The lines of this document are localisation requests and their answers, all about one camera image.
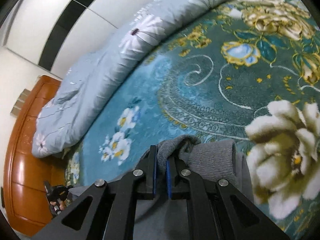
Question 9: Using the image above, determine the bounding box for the left hand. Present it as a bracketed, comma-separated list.
[49, 200, 66, 213]

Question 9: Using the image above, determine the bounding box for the grey knit sweater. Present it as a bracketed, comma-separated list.
[65, 137, 260, 239]

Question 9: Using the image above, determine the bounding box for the orange wooden headboard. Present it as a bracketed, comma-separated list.
[3, 75, 65, 237]

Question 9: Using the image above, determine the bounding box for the teal floral plush blanket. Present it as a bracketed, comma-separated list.
[65, 0, 319, 239]

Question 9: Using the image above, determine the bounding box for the light blue floral quilt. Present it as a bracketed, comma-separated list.
[31, 0, 227, 158]

